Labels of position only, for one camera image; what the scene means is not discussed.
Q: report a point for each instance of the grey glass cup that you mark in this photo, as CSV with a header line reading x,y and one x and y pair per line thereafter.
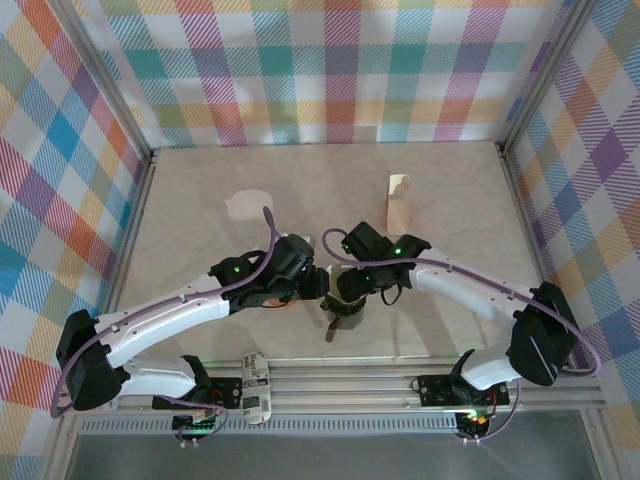
x,y
354,322

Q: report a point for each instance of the brown wooden stick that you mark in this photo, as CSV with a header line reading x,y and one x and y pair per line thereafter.
x,y
332,331

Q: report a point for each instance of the orange transparent dripper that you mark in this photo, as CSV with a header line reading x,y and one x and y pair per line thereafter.
x,y
274,303

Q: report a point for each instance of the orange white filter pack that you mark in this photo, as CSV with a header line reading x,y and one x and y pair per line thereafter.
x,y
397,215

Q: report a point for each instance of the white paper coffee filter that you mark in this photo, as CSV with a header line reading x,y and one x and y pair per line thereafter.
x,y
247,205

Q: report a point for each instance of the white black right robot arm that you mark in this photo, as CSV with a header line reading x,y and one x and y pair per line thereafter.
x,y
451,287

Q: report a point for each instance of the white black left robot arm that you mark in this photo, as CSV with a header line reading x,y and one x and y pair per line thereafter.
x,y
165,320

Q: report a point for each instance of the newspaper print wrapped roll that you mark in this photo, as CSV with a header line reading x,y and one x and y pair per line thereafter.
x,y
256,390

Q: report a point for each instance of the circuit board green light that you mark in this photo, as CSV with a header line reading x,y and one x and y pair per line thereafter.
x,y
195,424
472,420

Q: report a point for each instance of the grey metal sheet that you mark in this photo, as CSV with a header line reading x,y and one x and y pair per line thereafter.
x,y
325,460

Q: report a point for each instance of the plaid cloth backdrop panel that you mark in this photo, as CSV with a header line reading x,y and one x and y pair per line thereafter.
x,y
50,200
600,175
320,75

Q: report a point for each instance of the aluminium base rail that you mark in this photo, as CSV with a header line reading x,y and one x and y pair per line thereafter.
x,y
350,385

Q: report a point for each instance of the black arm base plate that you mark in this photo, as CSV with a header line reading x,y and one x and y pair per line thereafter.
x,y
435,392
225,392

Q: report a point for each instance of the aluminium table edge rail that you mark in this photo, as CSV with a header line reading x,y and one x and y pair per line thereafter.
x,y
536,250
134,225

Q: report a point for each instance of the aluminium frame post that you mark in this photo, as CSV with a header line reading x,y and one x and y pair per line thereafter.
x,y
542,75
107,75

